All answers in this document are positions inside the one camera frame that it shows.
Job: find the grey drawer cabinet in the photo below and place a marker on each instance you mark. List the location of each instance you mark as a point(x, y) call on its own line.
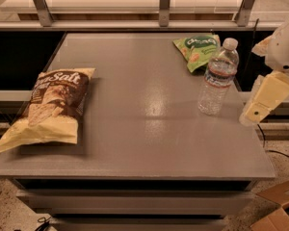
point(147, 158)

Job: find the clear plastic water bottle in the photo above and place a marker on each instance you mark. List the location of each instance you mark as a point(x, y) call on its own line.
point(218, 77)

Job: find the green snack bag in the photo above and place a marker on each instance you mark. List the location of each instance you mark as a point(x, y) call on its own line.
point(197, 50)

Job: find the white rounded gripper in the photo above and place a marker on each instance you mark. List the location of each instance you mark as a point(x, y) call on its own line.
point(283, 56)

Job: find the black object on floor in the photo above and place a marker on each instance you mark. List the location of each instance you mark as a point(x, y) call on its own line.
point(43, 224)

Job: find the brown and yellow chip bag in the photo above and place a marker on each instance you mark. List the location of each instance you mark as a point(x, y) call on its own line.
point(55, 109)

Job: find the metal railing frame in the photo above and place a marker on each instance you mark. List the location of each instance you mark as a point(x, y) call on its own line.
point(142, 15)

